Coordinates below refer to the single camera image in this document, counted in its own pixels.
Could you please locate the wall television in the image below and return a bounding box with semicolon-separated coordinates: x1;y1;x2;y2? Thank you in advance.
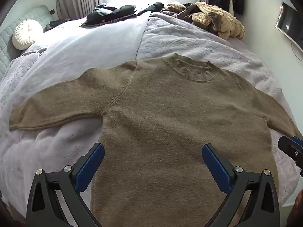
274;2;303;50

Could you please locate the brown knit sweater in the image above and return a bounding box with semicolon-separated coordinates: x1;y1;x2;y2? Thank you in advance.
9;54;303;227

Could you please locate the white round pleated pillow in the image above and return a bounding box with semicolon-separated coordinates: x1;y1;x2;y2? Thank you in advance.
12;19;43;51

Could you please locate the black striped garment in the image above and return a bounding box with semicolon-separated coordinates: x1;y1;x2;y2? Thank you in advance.
82;2;138;26

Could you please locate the embossed lavender bed cover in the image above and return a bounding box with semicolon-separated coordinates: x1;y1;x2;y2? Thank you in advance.
0;13;303;208

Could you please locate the cream striped sweater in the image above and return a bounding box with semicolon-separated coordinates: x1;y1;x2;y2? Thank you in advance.
191;2;246;40

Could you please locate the dark cloth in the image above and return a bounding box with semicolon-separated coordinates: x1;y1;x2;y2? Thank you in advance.
49;19;70;27

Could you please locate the small cream knit garment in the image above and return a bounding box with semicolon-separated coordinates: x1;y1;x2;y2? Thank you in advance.
166;1;187;11

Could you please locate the plain black garment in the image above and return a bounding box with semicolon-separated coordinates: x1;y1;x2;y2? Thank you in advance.
137;2;164;16

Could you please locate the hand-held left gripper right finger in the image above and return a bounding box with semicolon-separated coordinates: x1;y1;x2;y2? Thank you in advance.
202;143;280;227

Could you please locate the smooth lavender fleece blanket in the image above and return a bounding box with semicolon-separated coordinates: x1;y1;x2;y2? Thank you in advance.
0;11;152;227

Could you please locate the dark brown garment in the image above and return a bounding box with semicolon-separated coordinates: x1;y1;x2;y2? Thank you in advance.
161;3;213;24

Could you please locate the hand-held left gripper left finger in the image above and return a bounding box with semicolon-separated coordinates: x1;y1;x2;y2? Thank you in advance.
27;143;105;227

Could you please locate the grey quilted headboard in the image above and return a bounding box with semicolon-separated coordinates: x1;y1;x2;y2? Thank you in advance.
0;5;54;71

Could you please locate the television cable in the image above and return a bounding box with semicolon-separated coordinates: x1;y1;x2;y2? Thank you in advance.
291;39;303;61

